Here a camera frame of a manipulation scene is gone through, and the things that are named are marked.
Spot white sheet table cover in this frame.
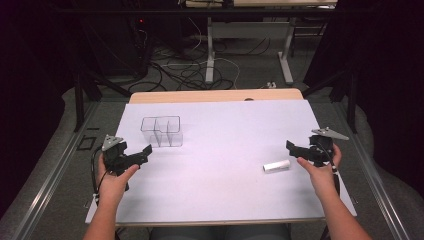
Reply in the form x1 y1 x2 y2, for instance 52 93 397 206
85 99 358 225

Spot tangle of floor cables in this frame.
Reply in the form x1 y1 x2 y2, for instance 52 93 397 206
127 16 272 93

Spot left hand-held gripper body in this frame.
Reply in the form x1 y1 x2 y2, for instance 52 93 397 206
101 134 149 177

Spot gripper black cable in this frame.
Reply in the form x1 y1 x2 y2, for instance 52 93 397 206
316 141 342 198
90 146 111 205

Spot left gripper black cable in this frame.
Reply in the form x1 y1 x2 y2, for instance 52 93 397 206
90 146 111 205

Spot clear plastic divided organizer box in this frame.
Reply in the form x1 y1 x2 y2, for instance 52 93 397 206
140 115 184 148

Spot white-legged desk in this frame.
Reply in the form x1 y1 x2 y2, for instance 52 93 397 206
185 0 338 86

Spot person's left hand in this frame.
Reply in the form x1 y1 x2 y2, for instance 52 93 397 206
96 153 140 205

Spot black metal stand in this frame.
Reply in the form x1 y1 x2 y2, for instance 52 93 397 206
301 66 360 135
71 19 133 133

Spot dark equipment rack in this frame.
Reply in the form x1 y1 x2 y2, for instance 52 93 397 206
83 13 158 79

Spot white cylindrical tube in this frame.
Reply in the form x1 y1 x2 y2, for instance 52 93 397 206
262 159 292 174

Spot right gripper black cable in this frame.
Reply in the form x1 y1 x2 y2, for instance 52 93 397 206
316 141 342 198

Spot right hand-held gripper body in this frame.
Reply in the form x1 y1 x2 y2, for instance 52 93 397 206
288 126 350 168

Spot person's right hand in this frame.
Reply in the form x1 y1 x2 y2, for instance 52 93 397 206
296 143 343 198

